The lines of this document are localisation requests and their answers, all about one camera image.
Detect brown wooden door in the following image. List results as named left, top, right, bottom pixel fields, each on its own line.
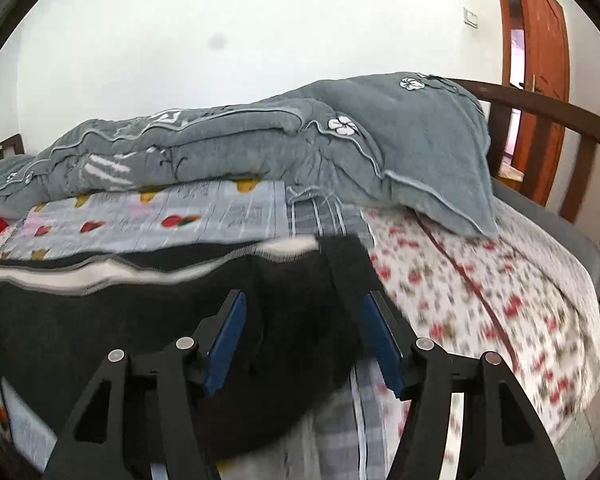
left=492, top=0, right=572, bottom=183

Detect dark wooden bed frame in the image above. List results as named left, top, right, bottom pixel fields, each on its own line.
left=440, top=77, right=600, bottom=311

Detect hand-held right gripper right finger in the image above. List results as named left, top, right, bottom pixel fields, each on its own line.
left=357, top=290, right=566, bottom=480

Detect grey floral quilt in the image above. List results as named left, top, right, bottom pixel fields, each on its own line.
left=30, top=97, right=396, bottom=206

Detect grey mattress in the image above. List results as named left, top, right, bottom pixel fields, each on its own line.
left=490, top=179, right=600, bottom=303

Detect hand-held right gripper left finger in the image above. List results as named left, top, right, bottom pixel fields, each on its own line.
left=42, top=290, right=248, bottom=480

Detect wooden bed headboard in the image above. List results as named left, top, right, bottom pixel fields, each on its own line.
left=0, top=134, right=27, bottom=169

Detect fruit print blanket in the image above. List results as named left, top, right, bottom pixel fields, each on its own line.
left=0, top=180, right=411, bottom=480

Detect black pants with white stripe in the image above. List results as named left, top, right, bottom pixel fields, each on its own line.
left=0, top=234, right=406, bottom=466

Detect floral bedsheet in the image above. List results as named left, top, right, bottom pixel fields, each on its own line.
left=360, top=199, right=600, bottom=478

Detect grey floral pillow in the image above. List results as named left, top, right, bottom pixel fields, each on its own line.
left=0, top=156, right=38, bottom=220
left=305, top=74, right=500, bottom=239

